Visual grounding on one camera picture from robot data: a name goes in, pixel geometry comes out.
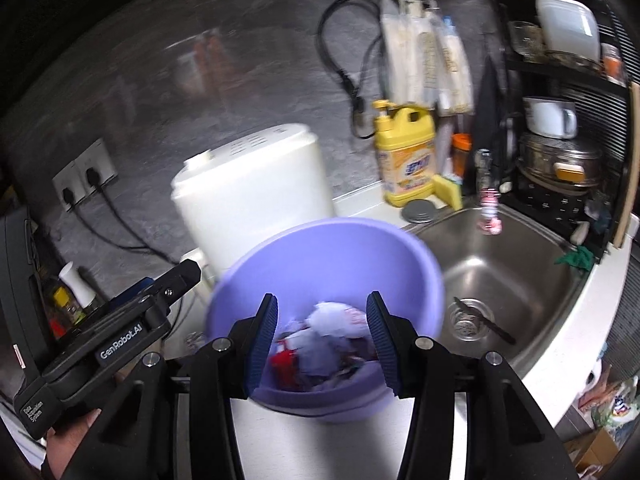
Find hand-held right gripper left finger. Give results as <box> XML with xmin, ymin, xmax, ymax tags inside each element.
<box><xmin>67</xmin><ymin>292</ymin><xmax>280</xmax><ymax>480</ymax></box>

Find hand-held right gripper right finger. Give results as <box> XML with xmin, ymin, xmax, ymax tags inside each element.
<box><xmin>366</xmin><ymin>291</ymin><xmax>568</xmax><ymax>480</ymax></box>

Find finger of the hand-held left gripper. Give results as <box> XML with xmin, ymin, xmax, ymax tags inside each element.
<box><xmin>107</xmin><ymin>260</ymin><xmax>202</xmax><ymax>320</ymax></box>

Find red carton piece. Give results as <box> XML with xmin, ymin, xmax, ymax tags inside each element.
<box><xmin>270</xmin><ymin>337</ymin><xmax>301</xmax><ymax>388</ymax></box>

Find white plastic bag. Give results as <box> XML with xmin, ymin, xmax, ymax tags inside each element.
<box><xmin>305</xmin><ymin>301</ymin><xmax>368</xmax><ymax>338</ymax></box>

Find purple plastic bucket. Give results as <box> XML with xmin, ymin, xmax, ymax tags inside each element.
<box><xmin>205</xmin><ymin>217</ymin><xmax>447</xmax><ymax>423</ymax></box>

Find person's left hand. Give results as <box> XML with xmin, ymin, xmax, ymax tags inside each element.
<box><xmin>42</xmin><ymin>362</ymin><xmax>137</xmax><ymax>480</ymax></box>

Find yellow cap green label bottle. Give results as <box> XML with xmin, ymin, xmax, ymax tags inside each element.
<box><xmin>52</xmin><ymin>286</ymin><xmax>86</xmax><ymax>323</ymax></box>

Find white cap oil dispenser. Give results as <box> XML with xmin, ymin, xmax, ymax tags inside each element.
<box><xmin>58</xmin><ymin>261</ymin><xmax>101</xmax><ymax>311</ymax></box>

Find sink drain strainer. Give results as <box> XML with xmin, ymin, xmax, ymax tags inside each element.
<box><xmin>446</xmin><ymin>299</ymin><xmax>496</xmax><ymax>341</ymax></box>

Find black knife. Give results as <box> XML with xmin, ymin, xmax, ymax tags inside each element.
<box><xmin>452</xmin><ymin>296</ymin><xmax>517</xmax><ymax>345</ymax></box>

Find white air fryer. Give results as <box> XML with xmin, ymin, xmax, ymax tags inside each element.
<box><xmin>170</xmin><ymin>122</ymin><xmax>337</xmax><ymax>286</ymax></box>

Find stainless steel sink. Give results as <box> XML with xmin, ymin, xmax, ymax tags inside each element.
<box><xmin>412</xmin><ymin>202</ymin><xmax>593</xmax><ymax>378</ymax></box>

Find grey round lid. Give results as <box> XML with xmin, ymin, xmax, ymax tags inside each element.
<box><xmin>402</xmin><ymin>199</ymin><xmax>437</xmax><ymax>223</ymax></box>

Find yellow sponge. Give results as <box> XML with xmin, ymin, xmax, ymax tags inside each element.
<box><xmin>432</xmin><ymin>175</ymin><xmax>465</xmax><ymax>211</ymax></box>

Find yellow dish soap bottle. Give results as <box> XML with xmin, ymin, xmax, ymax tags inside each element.
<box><xmin>372</xmin><ymin>100</ymin><xmax>438</xmax><ymax>208</ymax></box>

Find steel faucet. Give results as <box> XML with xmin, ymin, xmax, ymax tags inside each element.
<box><xmin>475</xmin><ymin>149</ymin><xmax>502</xmax><ymax>236</ymax></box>

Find orange cap bottle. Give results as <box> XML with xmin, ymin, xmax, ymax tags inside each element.
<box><xmin>451</xmin><ymin>132</ymin><xmax>473</xmax><ymax>186</ymax></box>

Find green cloth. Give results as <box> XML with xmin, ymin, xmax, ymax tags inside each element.
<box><xmin>552</xmin><ymin>245</ymin><xmax>596</xmax><ymax>273</ymax></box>

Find black dish rack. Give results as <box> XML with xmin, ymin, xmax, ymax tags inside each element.
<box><xmin>492</xmin><ymin>0</ymin><xmax>633</xmax><ymax>261</ymax></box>

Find printed plastic bag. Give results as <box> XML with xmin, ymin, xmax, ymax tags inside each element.
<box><xmin>577</xmin><ymin>360</ymin><xmax>638</xmax><ymax>441</ymax></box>

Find cardboard box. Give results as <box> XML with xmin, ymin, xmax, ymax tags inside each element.
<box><xmin>562</xmin><ymin>427</ymin><xmax>623</xmax><ymax>478</ymax></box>

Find steel pot with lid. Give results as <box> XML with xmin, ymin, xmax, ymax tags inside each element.
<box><xmin>516</xmin><ymin>132</ymin><xmax>603</xmax><ymax>193</ymax></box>

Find white enamel mug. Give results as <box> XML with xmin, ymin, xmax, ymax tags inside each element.
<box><xmin>522</xmin><ymin>96</ymin><xmax>578</xmax><ymax>139</ymax></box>

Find hanging plastic bag packs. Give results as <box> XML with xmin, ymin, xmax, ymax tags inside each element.
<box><xmin>377</xmin><ymin>0</ymin><xmax>476</xmax><ymax>116</ymax></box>

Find wooden cutting board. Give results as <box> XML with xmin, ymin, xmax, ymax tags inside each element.
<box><xmin>612</xmin><ymin>80</ymin><xmax>640</xmax><ymax>251</ymax></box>

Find glass bowl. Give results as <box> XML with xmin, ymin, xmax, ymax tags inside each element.
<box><xmin>507</xmin><ymin>20</ymin><xmax>546</xmax><ymax>63</ymax></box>

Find orange jar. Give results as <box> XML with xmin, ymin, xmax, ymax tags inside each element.
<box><xmin>600</xmin><ymin>42</ymin><xmax>626</xmax><ymax>83</ymax></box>

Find white lidded container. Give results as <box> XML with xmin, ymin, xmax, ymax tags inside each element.
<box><xmin>535</xmin><ymin>0</ymin><xmax>601</xmax><ymax>61</ymax></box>

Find black power cable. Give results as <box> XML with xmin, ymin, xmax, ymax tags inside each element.
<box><xmin>87</xmin><ymin>167</ymin><xmax>173</xmax><ymax>261</ymax></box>
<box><xmin>62</xmin><ymin>187</ymin><xmax>183</xmax><ymax>266</ymax></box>

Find white wall socket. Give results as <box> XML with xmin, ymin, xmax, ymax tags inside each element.
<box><xmin>75</xmin><ymin>138</ymin><xmax>119</xmax><ymax>196</ymax></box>
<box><xmin>52</xmin><ymin>160</ymin><xmax>86</xmax><ymax>211</ymax></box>

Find black hanging cable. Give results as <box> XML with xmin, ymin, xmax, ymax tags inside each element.
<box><xmin>317</xmin><ymin>0</ymin><xmax>383</xmax><ymax>140</ymax></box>

